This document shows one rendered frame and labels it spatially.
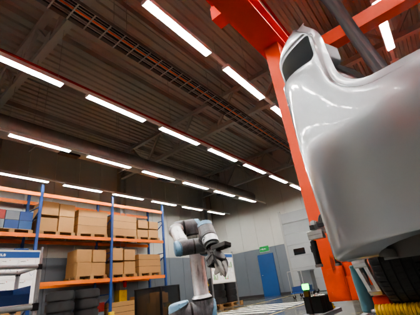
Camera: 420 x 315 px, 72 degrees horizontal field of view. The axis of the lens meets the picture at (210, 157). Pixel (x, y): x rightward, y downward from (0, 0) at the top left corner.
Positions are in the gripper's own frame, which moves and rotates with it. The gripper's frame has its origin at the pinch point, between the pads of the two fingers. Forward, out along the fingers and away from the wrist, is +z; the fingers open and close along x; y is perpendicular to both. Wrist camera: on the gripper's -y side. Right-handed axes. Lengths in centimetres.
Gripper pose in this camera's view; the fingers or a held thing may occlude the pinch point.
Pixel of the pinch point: (225, 273)
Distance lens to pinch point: 153.7
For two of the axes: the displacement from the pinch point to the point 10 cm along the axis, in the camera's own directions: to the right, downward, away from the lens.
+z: 2.7, 5.1, -8.1
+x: -8.2, -3.2, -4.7
